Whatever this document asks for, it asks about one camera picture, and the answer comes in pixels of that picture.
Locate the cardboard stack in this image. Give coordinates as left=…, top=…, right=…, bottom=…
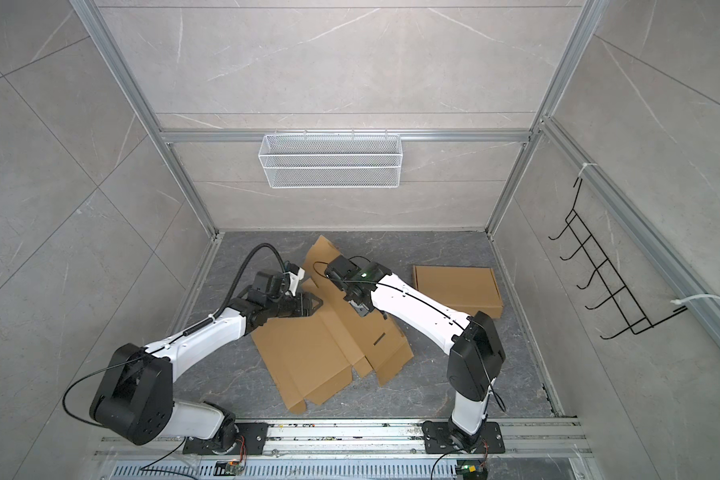
left=252, top=236, right=414, bottom=414

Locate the brown cardboard box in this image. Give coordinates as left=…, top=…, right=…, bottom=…
left=413, top=265, right=504, bottom=320

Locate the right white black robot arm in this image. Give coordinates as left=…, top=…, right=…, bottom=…
left=322, top=255, right=506, bottom=448

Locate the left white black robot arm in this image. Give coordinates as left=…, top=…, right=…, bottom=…
left=89, top=266, right=322, bottom=453

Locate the left small circuit board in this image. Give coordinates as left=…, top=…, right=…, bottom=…
left=213, top=460, right=246, bottom=477

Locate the small circuit board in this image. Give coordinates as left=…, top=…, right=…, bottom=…
left=455, top=461, right=489, bottom=480
left=213, top=460, right=246, bottom=477

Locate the right small circuit board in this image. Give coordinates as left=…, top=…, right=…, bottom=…
left=455, top=461, right=489, bottom=480

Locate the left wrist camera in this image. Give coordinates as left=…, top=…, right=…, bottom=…
left=285, top=264, right=305, bottom=296

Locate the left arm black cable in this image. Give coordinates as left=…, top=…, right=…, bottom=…
left=61, top=242, right=289, bottom=480

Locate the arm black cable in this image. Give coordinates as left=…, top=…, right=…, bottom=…
left=61, top=242, right=289, bottom=480
left=311, top=257, right=508, bottom=480

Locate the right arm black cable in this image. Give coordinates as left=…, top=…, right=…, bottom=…
left=311, top=257, right=508, bottom=480

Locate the white wire mesh basket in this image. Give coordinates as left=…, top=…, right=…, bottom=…
left=258, top=133, right=404, bottom=189

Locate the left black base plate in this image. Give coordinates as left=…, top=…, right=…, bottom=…
left=182, top=422, right=269, bottom=456

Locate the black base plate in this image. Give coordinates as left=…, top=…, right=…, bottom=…
left=182, top=422, right=269, bottom=456
left=421, top=420, right=506, bottom=455

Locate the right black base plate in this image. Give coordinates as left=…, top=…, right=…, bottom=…
left=421, top=420, right=506, bottom=455

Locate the slotted grey cable duct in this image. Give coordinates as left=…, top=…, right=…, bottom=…
left=107, top=459, right=457, bottom=479

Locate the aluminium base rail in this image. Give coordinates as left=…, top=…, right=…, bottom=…
left=92, top=418, right=595, bottom=461

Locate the black wire hook rack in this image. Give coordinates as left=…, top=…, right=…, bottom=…
left=548, top=178, right=688, bottom=341

